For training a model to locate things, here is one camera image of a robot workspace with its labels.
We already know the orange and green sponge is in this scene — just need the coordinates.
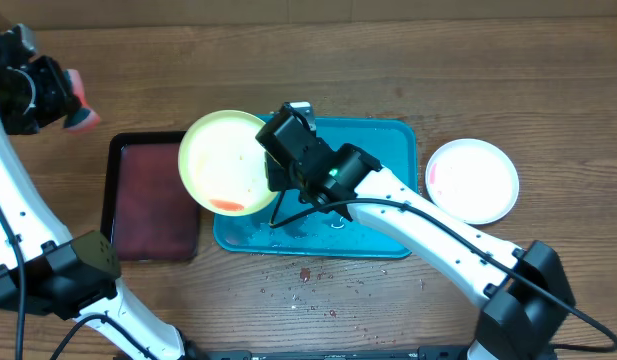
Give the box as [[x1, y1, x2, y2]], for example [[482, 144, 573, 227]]
[[64, 69, 100, 133]]

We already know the yellow-green plate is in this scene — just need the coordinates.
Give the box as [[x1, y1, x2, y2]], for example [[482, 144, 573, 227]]
[[178, 110, 277, 217]]

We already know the white plate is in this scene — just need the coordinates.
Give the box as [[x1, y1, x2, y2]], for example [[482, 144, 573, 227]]
[[424, 138, 520, 225]]

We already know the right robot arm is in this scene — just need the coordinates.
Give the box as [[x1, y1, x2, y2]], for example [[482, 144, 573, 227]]
[[256, 104, 574, 359]]

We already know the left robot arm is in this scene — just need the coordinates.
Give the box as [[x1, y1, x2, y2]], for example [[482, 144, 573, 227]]
[[0, 24, 199, 359]]

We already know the teal plastic tray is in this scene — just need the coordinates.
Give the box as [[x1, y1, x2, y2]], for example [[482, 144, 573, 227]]
[[213, 118, 418, 259]]

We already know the black tray with red water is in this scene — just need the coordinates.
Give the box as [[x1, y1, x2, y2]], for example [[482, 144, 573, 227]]
[[100, 131, 200, 261]]

